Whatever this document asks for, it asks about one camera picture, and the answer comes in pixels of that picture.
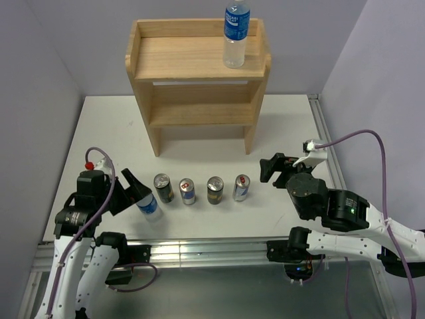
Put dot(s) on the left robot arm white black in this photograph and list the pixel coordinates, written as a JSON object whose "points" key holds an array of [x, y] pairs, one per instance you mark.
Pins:
{"points": [[74, 293]]}

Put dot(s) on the aluminium mounting rail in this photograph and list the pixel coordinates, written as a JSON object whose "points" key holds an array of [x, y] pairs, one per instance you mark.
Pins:
{"points": [[207, 252]]}

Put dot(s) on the black gold can right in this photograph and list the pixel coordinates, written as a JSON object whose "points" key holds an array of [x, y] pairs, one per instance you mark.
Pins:
{"points": [[215, 186]]}

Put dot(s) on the Pocari Sweat bottle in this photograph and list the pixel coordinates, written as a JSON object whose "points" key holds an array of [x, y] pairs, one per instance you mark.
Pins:
{"points": [[150, 208], [236, 26]]}

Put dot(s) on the wooden two-tier shelf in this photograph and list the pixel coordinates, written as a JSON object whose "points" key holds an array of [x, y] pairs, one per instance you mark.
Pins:
{"points": [[178, 78]]}

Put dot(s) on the aluminium side rail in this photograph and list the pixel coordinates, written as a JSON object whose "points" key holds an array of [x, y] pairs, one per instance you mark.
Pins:
{"points": [[332, 159]]}

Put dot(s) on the black gold can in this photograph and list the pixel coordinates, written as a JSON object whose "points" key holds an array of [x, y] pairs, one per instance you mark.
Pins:
{"points": [[162, 184], [215, 186]]}

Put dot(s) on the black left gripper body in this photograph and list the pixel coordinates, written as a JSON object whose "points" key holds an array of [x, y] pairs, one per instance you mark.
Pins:
{"points": [[120, 200]]}

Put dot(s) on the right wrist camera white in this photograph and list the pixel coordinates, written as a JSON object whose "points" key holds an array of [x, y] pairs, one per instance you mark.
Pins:
{"points": [[314, 154]]}

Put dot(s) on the black gold can left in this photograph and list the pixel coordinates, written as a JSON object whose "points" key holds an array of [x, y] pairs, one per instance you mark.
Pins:
{"points": [[162, 184]]}

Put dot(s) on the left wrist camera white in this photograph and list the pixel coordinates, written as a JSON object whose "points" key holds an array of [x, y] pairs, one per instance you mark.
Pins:
{"points": [[104, 165]]}

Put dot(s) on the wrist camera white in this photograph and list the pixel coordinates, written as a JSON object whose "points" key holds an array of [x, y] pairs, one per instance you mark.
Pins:
{"points": [[314, 154], [104, 165]]}

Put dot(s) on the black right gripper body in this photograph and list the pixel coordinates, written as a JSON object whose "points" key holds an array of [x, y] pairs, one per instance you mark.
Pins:
{"points": [[285, 165]]}

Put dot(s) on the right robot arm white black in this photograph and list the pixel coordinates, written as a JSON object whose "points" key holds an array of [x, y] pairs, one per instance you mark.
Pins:
{"points": [[359, 230]]}

